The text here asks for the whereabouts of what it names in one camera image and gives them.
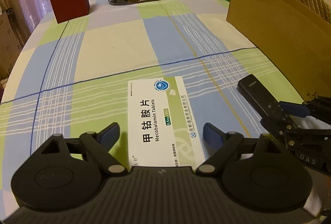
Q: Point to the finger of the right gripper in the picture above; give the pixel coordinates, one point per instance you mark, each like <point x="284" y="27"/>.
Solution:
<point x="293" y="109"/>
<point x="277" y="126"/>

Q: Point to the black remote control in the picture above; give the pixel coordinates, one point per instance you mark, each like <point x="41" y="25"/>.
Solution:
<point x="260" y="98"/>

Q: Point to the white green Mecobalamin tablet box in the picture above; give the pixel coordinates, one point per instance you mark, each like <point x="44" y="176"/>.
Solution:
<point x="162" y="131"/>

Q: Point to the plaid tablecloth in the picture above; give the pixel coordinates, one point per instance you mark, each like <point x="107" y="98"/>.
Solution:
<point x="72" y="77"/>

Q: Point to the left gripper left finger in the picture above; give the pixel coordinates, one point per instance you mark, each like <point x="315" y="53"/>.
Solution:
<point x="97" y="146"/>

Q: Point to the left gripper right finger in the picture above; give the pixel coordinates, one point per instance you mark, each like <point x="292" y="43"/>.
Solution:
<point x="225" y="146"/>

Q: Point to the large brown cardboard box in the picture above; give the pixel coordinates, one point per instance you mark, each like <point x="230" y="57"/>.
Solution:
<point x="292" y="36"/>

